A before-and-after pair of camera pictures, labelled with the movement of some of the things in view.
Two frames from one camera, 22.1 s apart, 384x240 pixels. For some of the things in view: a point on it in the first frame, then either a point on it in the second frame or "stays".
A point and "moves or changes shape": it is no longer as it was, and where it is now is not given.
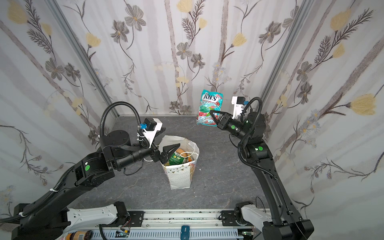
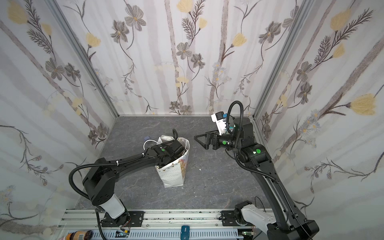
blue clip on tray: [185, 234] stays
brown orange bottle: [86, 235] stays
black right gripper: [225, 122] to [215, 140]
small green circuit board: [121, 234] stays
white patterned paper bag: [179, 176] moves or changes shape
